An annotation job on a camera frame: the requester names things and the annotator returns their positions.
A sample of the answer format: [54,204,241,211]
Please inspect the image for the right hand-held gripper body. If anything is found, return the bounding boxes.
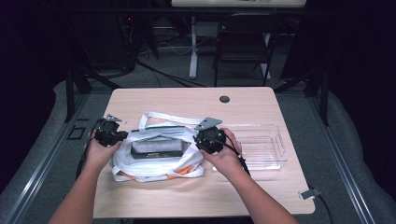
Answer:
[192,116,227,156]

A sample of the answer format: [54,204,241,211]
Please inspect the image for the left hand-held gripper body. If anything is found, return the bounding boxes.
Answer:
[93,113,125,148]

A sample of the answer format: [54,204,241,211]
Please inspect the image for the long black box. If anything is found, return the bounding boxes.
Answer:
[130,138,186,161]

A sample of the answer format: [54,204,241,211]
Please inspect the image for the white tote bag colour patches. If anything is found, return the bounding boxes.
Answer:
[110,111,207,184]

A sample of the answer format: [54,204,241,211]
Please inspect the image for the clear plastic tray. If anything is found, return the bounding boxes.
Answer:
[212,123,289,172]

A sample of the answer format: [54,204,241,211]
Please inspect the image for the person's left hand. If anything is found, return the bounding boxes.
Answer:
[83,128,124,173]

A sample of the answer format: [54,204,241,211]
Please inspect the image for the person's right hand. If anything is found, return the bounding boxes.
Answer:
[199,126,248,181]

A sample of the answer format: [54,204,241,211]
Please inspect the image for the black metal stand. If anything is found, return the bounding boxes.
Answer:
[274,66,332,127]
[64,63,123,123]

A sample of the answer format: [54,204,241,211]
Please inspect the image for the white desk leg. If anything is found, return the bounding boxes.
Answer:
[189,15,199,80]

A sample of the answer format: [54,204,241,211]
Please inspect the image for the dark cabinet with red light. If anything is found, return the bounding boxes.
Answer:
[70,12,138,72]

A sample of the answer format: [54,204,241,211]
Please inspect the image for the black folding chair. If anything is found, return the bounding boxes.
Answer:
[213,12,284,88]

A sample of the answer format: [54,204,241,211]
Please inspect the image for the grey metal table clip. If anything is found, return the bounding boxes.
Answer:
[298,188,321,201]

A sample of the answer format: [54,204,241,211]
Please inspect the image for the light background desk top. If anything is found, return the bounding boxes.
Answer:
[171,0,307,8]

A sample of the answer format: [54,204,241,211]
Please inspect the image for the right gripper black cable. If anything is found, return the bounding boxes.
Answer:
[216,133,252,177]

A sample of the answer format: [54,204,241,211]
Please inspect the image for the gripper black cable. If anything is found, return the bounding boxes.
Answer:
[216,133,252,177]
[76,117,106,181]

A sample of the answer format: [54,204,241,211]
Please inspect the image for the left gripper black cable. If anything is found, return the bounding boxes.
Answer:
[76,117,106,181]

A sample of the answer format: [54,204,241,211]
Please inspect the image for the thick black floor cable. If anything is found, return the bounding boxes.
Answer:
[134,60,207,89]

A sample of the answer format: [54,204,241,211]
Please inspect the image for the aluminium floor rail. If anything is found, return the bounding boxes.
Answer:
[0,92,92,224]
[306,92,378,224]

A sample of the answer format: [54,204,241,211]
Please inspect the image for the thin black cable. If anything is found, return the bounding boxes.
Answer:
[307,185,334,224]

